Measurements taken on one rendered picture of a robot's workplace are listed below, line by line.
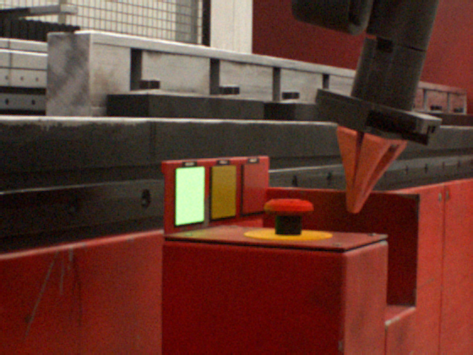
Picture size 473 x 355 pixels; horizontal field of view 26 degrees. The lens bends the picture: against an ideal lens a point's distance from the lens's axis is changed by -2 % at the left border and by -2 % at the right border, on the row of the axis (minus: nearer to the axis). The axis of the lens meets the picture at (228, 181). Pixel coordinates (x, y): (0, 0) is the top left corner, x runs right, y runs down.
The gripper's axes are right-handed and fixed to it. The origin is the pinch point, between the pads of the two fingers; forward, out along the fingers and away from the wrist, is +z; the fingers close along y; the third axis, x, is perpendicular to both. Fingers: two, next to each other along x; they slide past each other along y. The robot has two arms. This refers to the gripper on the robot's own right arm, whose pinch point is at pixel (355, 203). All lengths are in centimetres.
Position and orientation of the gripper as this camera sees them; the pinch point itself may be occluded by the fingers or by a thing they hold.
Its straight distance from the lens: 95.3
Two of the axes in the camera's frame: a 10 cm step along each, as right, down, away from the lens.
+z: -2.4, 9.6, 1.5
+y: -8.7, -2.8, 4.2
